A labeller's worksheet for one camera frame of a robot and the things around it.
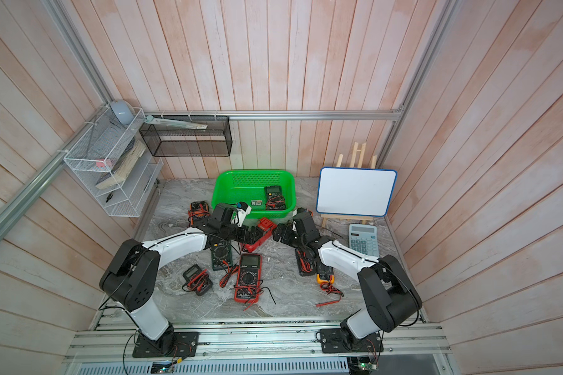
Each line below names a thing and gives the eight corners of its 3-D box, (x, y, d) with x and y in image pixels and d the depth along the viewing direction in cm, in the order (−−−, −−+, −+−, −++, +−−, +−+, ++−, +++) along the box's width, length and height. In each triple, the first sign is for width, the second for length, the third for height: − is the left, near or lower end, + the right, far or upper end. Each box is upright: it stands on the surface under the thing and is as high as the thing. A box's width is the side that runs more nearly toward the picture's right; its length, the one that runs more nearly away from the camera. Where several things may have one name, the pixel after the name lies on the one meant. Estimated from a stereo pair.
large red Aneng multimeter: (235, 301, 83) (234, 299, 81) (240, 257, 94) (239, 253, 92) (261, 301, 83) (261, 299, 81) (263, 257, 94) (263, 253, 92)
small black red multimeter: (182, 295, 85) (178, 291, 82) (188, 268, 91) (185, 264, 88) (210, 295, 85) (207, 291, 82) (214, 268, 91) (212, 264, 88)
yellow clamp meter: (317, 284, 86) (318, 282, 85) (315, 266, 91) (315, 264, 89) (334, 284, 86) (335, 282, 85) (331, 266, 91) (332, 264, 89)
